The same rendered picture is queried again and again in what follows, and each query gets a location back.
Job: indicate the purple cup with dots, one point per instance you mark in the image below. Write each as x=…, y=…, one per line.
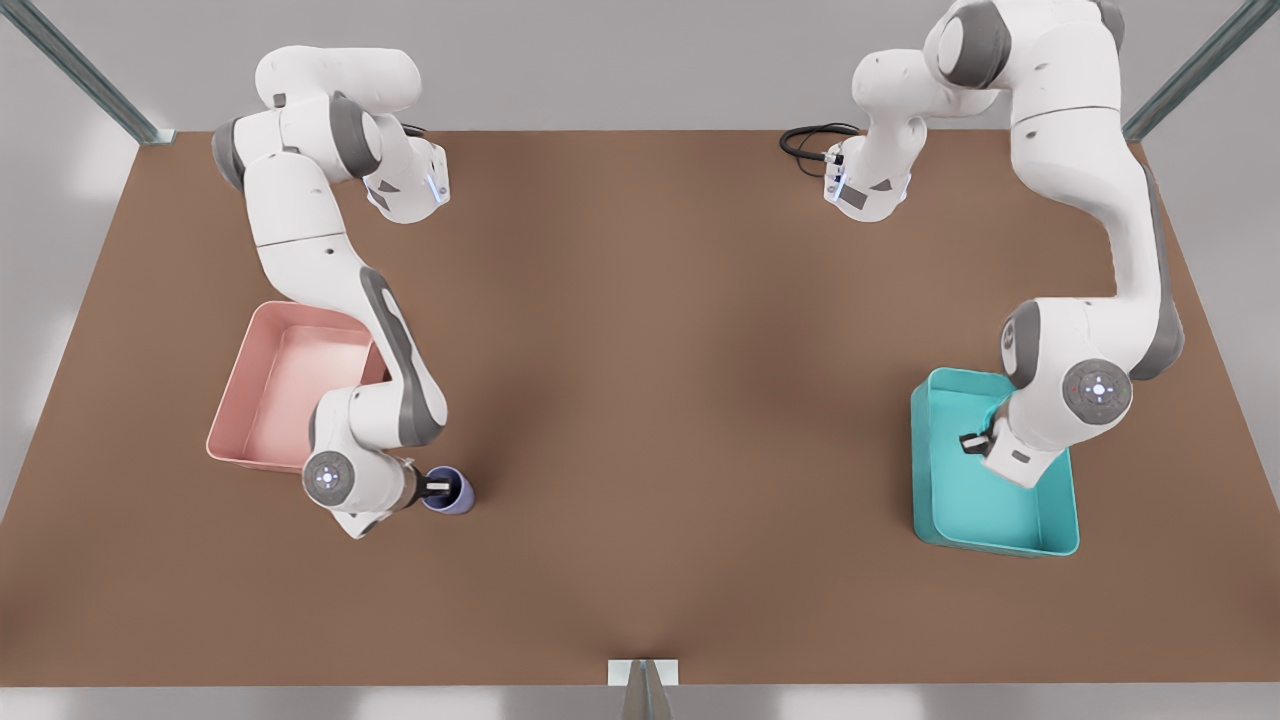
x=455, y=497

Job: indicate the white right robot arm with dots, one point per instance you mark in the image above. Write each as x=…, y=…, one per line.
x=300, y=220

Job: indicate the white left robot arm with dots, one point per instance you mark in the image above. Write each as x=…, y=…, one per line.
x=1070, y=120

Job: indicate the teal box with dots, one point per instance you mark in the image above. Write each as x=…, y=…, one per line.
x=1000, y=510

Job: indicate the pink box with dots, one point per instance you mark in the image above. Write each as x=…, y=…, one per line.
x=270, y=390

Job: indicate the silver frame post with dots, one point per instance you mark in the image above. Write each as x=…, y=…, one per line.
x=1195, y=70
x=80, y=70
x=642, y=685

